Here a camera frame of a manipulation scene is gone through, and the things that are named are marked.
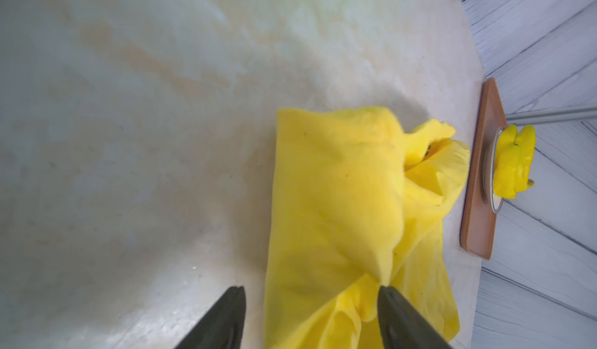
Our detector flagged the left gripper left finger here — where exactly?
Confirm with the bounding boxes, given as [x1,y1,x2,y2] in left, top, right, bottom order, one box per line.
[175,286,247,349]

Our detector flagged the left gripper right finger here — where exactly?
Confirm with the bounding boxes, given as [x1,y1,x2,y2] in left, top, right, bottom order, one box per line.
[377,286,450,349]

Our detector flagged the yellow shorts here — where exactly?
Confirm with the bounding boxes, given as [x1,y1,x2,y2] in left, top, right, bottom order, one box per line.
[264,107,470,348]

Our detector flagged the brown wooden tray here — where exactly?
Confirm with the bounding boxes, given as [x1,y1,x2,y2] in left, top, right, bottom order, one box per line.
[460,78,507,260]

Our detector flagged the yellow banana bunch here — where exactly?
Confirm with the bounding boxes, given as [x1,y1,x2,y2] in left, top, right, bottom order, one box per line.
[493,125,536,200]

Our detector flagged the right aluminium frame post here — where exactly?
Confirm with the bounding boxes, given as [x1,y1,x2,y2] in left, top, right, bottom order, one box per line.
[506,106,596,126]

